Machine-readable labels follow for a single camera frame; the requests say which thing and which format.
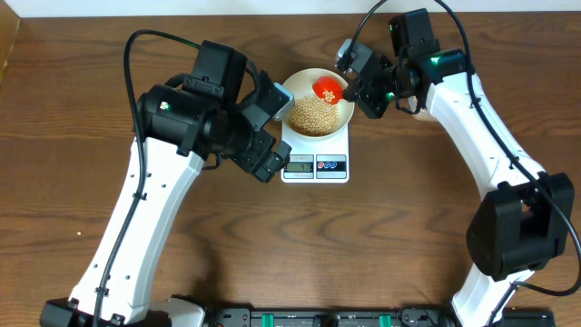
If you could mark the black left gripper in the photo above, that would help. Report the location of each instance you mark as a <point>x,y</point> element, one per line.
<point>249,160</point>

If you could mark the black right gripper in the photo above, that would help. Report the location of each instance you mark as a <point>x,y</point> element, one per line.
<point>374,108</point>

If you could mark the red measuring scoop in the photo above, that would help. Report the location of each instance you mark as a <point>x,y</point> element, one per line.
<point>327,83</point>

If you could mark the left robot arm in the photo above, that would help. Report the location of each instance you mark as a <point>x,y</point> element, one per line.
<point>219,109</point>

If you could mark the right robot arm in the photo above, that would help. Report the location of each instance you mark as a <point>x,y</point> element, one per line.
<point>524,218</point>

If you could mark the soybeans in scoop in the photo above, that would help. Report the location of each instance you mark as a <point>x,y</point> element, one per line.
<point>329,97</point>

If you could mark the soybeans in bowl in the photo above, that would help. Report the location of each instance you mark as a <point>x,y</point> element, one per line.
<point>313,116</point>

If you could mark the white digital kitchen scale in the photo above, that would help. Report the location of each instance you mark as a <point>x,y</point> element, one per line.
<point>323,159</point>

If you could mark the cream bowl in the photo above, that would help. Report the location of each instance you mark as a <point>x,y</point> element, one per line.
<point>300,84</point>

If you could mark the clear plastic container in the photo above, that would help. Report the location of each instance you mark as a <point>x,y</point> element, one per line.
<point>423,115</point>

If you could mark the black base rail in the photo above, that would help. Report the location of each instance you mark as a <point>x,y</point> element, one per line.
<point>336,315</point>

